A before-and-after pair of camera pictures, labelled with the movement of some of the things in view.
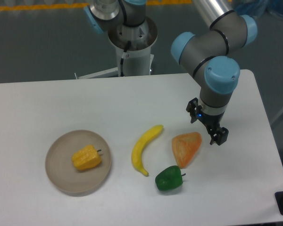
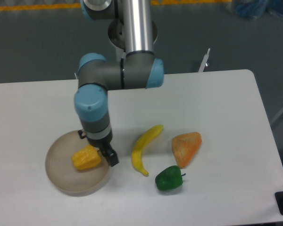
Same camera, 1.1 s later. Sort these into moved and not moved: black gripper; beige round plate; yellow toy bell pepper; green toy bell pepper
Moved: black gripper
Not moved: beige round plate; yellow toy bell pepper; green toy bell pepper
